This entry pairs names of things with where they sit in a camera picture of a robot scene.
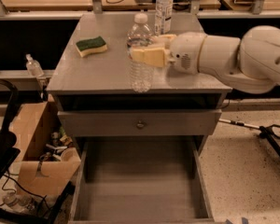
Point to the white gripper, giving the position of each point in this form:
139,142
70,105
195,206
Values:
186,51

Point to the small clear water bottle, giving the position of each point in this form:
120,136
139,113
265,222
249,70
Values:
140,35

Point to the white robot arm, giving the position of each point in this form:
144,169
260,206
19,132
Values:
249,64

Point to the tall clear labelled bottle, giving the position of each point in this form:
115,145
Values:
163,16

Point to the grey upper drawer with knob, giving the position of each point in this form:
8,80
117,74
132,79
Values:
87,124

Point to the grey wooden drawer cabinet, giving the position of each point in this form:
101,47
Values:
100,81

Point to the small pump bottle left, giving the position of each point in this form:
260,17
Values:
33,67

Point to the open grey middle drawer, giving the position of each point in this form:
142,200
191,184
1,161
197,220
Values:
140,182

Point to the green and yellow sponge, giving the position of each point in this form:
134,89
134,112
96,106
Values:
90,46

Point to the black stand with metal pole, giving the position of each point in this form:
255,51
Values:
265,132

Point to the cardboard box with clutter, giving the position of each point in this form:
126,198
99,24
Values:
33,127

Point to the black chair frame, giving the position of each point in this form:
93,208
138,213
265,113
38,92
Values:
8,153

